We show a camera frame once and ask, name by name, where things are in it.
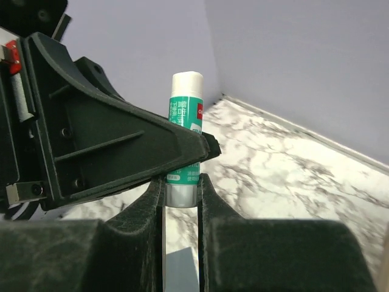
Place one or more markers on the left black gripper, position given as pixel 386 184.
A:
pixel 22 187

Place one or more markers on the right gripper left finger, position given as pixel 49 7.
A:
pixel 125 253

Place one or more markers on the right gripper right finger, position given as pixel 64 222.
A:
pixel 238 254

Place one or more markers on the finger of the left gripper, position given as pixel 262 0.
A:
pixel 91 145

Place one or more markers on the grey blue envelope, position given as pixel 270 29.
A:
pixel 181 273

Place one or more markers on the green white glue stick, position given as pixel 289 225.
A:
pixel 185 110

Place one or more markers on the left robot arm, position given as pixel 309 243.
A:
pixel 33 12

